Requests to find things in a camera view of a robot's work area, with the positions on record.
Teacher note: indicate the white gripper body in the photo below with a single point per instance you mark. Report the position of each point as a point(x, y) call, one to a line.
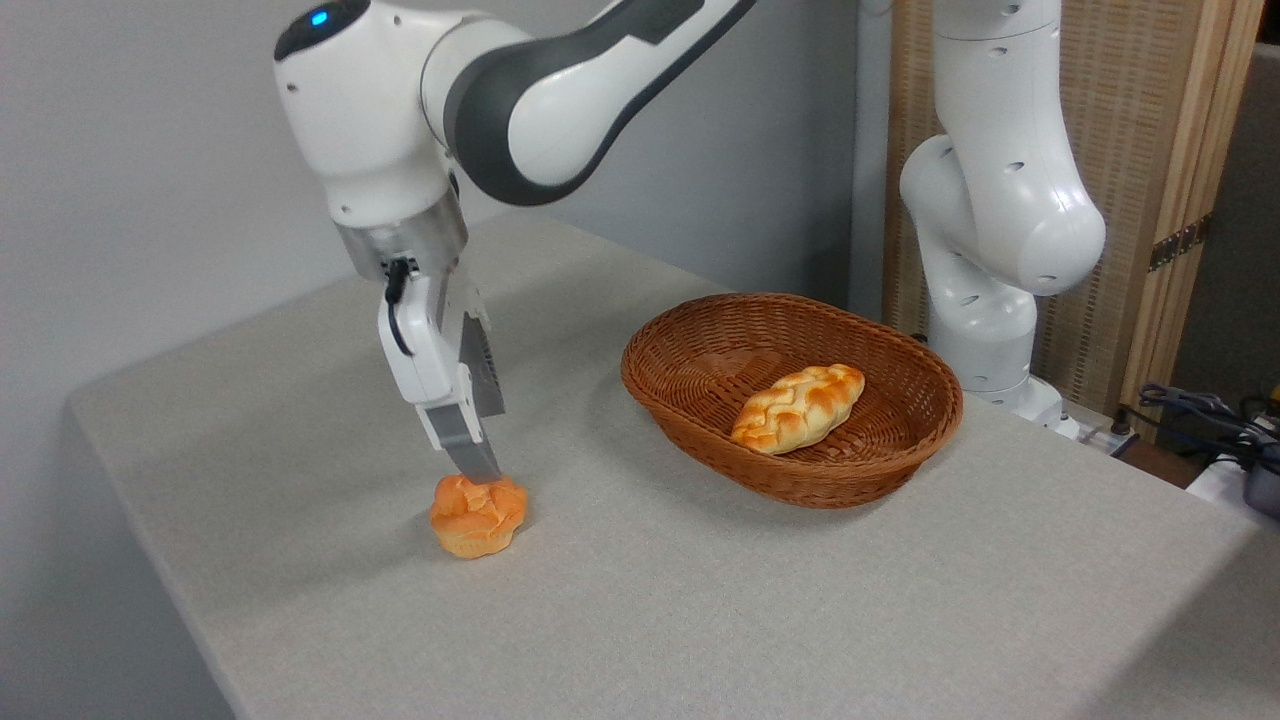
point(435, 350)

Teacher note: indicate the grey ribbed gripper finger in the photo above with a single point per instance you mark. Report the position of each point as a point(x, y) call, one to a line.
point(488, 370)
point(468, 440)

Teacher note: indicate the round orange bread roll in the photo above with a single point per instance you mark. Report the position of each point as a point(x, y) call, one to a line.
point(478, 518)

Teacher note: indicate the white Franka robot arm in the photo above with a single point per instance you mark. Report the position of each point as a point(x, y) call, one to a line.
point(1000, 200)

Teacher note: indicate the braided golden bread loaf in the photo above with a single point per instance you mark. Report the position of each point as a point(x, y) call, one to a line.
point(800, 405)

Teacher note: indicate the brown wicker basket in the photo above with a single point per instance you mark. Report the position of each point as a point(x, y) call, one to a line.
point(800, 482)

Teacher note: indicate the black plug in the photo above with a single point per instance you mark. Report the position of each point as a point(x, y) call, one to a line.
point(1122, 422)

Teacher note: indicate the metal screen hinge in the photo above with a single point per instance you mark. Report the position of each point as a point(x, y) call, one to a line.
point(1180, 243)

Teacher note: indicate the wooden folding screen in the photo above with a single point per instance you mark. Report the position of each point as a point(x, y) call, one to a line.
point(1140, 100)

